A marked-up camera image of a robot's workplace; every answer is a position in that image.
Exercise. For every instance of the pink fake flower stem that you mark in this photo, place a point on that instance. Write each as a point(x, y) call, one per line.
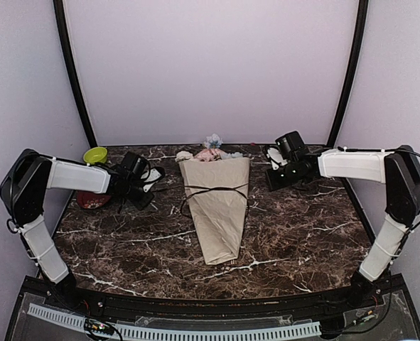
point(210, 154)

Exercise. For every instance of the white fake flower stem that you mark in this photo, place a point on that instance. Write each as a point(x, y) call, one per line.
point(183, 156)

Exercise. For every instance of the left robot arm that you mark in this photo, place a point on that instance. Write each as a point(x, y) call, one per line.
point(26, 189)

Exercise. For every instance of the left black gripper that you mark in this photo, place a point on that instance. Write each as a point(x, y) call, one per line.
point(143, 203)

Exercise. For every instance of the black twine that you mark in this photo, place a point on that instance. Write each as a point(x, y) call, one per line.
point(203, 190)

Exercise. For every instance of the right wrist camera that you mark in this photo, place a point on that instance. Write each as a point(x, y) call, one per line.
point(274, 156)

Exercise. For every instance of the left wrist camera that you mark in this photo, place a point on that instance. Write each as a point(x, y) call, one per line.
point(151, 177)

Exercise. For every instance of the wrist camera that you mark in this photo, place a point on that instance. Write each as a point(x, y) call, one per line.
point(274, 156)
point(151, 177)

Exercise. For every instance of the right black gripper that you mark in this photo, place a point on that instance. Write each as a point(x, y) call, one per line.
point(273, 184)

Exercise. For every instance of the green plastic bowl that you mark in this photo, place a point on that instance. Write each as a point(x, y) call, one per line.
point(96, 155)

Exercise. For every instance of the right black frame post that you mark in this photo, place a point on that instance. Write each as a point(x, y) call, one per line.
point(350, 73)

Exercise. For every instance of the peach wrapping paper sheet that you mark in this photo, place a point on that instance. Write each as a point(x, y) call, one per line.
point(218, 217)

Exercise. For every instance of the white slotted cable duct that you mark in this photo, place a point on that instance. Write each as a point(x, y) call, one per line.
point(170, 329)

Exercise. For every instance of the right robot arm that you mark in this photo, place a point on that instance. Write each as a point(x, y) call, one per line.
point(395, 171)

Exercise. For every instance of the small circuit board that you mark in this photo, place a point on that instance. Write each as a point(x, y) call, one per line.
point(97, 327)

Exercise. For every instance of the blue fake flower bunch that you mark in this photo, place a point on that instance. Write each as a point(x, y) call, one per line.
point(214, 141)

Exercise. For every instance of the black frame post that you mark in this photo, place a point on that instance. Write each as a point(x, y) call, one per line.
point(350, 73)
point(61, 23)

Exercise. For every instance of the left black frame post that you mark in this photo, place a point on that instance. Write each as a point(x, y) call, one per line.
point(61, 23)

